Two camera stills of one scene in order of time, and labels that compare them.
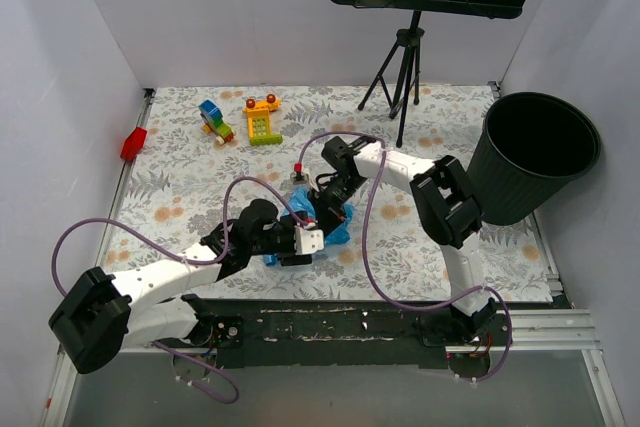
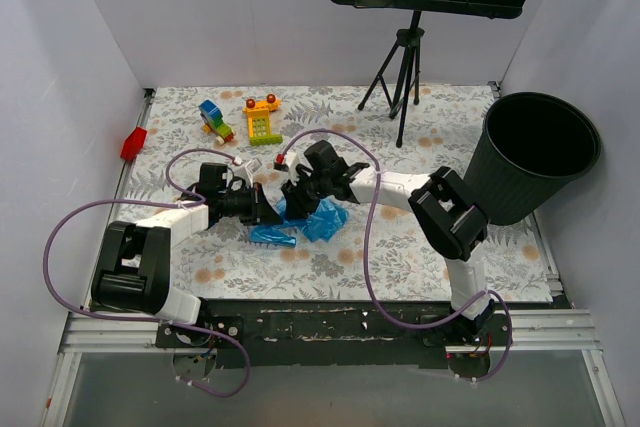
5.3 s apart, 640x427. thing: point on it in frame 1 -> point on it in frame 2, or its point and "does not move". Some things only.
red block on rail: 133,144 does not move
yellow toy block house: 259,126 does not move
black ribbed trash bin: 531,145 does not move
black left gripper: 288,245 -> 256,205
